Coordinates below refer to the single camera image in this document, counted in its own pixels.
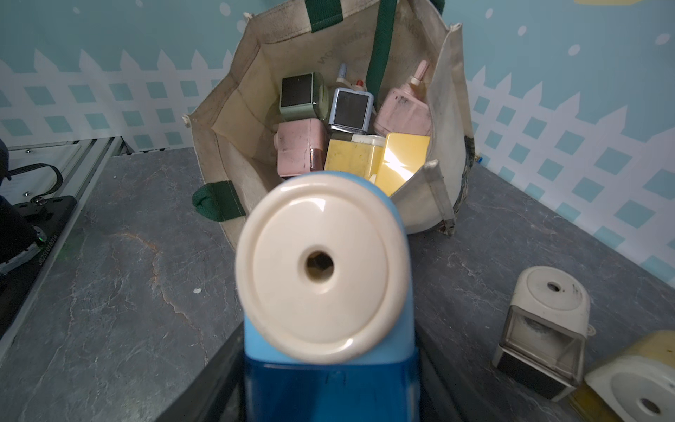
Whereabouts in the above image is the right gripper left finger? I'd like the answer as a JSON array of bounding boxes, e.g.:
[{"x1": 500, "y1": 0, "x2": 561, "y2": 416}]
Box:
[{"x1": 157, "y1": 325, "x2": 245, "y2": 422}]

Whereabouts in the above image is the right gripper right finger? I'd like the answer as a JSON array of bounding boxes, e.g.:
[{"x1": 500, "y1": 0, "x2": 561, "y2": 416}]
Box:
[{"x1": 416, "y1": 329, "x2": 493, "y2": 421}]

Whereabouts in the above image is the cream pencil sharpener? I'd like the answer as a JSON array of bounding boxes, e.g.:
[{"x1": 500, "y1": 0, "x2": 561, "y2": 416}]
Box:
[{"x1": 492, "y1": 266, "x2": 591, "y2": 402}]

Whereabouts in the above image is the blue pencil sharpener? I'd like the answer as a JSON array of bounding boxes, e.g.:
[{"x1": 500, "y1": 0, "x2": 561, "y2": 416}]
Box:
[{"x1": 236, "y1": 172, "x2": 420, "y2": 421}]

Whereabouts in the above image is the beige canvas tote bag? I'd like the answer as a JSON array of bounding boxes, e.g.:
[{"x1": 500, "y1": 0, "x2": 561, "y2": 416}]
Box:
[{"x1": 186, "y1": 1, "x2": 475, "y2": 244}]

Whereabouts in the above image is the yellow white pencil sharpener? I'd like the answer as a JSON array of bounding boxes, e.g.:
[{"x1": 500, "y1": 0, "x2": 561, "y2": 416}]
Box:
[{"x1": 570, "y1": 331, "x2": 674, "y2": 421}]

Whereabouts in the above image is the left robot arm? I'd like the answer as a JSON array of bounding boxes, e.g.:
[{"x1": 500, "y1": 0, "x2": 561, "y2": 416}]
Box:
[{"x1": 1, "y1": 144, "x2": 77, "y2": 334}]

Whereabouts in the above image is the yellow flat pencil sharpener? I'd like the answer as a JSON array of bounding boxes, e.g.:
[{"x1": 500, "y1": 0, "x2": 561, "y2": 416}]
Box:
[{"x1": 374, "y1": 132, "x2": 431, "y2": 196}]

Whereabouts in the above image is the dirty yellow pencil sharpener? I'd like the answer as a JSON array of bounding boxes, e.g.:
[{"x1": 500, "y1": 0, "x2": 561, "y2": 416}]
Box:
[{"x1": 324, "y1": 135, "x2": 386, "y2": 183}]

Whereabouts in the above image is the pink boxy pencil sharpener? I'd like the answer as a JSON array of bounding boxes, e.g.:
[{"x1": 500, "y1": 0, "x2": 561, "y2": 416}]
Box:
[{"x1": 274, "y1": 118, "x2": 329, "y2": 178}]

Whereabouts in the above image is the green square pencil sharpener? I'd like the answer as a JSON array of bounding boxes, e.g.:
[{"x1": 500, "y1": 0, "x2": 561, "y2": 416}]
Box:
[{"x1": 279, "y1": 72, "x2": 330, "y2": 121}]

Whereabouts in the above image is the light blue square sharpener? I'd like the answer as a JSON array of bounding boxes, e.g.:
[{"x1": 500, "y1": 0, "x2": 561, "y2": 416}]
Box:
[{"x1": 328, "y1": 63, "x2": 374, "y2": 141}]

